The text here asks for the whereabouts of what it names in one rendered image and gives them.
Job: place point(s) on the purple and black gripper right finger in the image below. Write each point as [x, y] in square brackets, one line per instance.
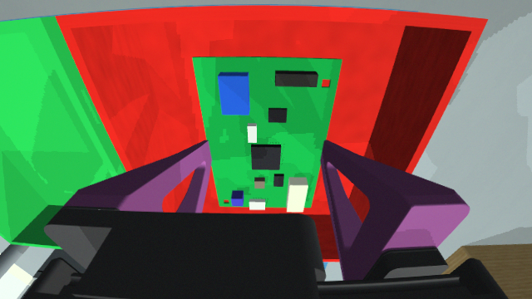
[406, 211]

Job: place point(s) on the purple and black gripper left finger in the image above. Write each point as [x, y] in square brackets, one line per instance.
[144, 188]

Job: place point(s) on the red bin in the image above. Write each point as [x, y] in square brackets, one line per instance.
[397, 77]

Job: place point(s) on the green circuit board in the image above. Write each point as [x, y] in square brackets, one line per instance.
[266, 119]

